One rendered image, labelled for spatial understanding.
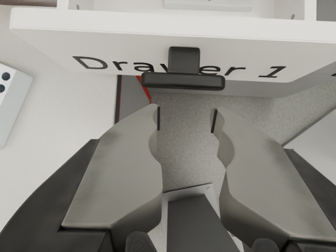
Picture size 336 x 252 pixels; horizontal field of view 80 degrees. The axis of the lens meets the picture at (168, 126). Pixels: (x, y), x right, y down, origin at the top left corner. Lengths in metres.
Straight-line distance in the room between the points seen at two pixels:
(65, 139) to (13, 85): 0.11
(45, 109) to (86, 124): 0.07
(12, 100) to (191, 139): 0.86
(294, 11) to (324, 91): 1.13
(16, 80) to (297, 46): 0.36
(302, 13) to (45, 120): 0.37
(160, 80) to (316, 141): 1.16
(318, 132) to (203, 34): 1.16
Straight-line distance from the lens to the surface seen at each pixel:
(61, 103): 0.37
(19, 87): 0.39
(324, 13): 0.48
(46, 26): 0.20
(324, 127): 1.32
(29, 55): 0.42
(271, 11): 0.32
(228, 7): 0.29
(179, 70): 0.18
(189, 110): 1.10
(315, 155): 1.29
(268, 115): 1.21
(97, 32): 0.19
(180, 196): 1.11
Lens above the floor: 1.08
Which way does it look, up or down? 86 degrees down
